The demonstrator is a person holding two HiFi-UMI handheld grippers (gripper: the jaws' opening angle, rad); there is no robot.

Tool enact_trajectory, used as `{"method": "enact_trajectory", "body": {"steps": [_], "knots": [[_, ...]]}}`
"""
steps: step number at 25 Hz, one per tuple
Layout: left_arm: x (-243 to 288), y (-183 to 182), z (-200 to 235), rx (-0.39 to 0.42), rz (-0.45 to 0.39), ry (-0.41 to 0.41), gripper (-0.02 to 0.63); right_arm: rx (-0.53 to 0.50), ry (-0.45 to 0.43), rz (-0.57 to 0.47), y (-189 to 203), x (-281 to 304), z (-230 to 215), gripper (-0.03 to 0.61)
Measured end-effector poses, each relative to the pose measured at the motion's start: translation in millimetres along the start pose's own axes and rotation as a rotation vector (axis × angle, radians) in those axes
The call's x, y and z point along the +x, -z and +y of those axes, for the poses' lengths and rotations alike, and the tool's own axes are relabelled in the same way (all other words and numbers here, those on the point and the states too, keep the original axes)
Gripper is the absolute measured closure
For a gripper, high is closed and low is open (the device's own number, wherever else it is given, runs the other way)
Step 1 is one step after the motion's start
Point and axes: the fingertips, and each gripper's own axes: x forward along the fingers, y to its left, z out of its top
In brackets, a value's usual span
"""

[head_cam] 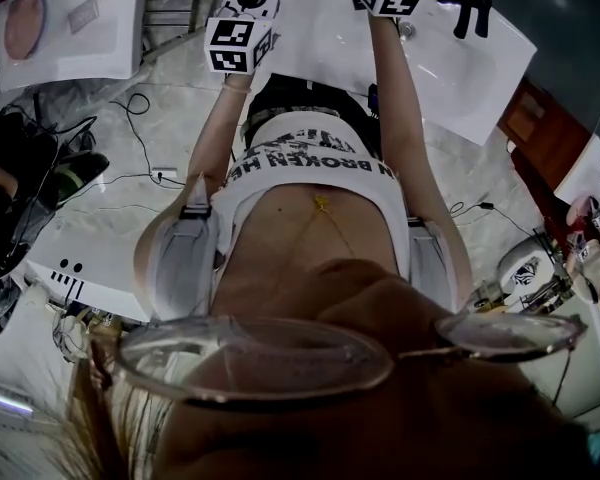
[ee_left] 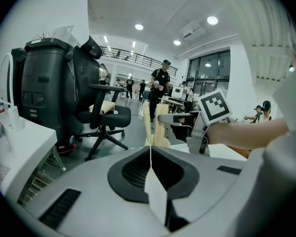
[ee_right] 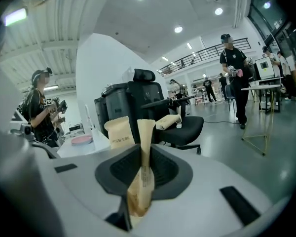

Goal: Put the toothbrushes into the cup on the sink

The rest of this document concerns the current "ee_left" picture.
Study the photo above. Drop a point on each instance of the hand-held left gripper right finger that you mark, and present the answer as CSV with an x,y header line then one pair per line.
x,y
212,194

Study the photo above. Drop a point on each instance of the ceiling air conditioner unit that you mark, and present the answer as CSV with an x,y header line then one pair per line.
x,y
192,29

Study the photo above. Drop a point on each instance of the black framed glass doors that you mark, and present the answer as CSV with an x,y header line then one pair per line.
x,y
212,70

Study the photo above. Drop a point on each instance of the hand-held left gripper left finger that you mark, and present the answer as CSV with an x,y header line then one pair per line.
x,y
93,194

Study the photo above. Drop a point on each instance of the background work table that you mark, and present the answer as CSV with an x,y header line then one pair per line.
x,y
173,101

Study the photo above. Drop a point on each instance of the white sink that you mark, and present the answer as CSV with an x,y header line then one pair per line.
x,y
27,142

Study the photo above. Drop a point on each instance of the white framed monitor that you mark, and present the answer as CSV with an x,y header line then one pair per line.
x,y
178,92

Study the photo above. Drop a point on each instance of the white curved faucet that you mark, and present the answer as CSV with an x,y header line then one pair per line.
x,y
12,112

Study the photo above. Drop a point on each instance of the blue chair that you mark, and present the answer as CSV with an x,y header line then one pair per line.
x,y
145,96

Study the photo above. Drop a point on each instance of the black office chair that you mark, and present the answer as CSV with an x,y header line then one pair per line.
x,y
88,83

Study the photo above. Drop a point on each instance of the person's right forearm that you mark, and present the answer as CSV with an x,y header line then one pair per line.
x,y
244,134

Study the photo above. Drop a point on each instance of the white shelf unit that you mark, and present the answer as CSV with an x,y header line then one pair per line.
x,y
65,34

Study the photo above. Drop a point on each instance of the round ceiling light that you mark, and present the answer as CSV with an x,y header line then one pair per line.
x,y
176,42
212,20
139,26

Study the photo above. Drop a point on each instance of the black mezzanine railing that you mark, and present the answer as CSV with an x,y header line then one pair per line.
x,y
143,59

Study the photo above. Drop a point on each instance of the person's white shirt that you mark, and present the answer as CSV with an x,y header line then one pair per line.
x,y
291,102

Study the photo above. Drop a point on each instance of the red label bottle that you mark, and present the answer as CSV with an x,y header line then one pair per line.
x,y
0,105

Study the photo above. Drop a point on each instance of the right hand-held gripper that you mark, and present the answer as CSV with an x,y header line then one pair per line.
x,y
214,105

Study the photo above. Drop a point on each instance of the tan cloth bag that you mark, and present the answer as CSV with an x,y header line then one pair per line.
x,y
108,107

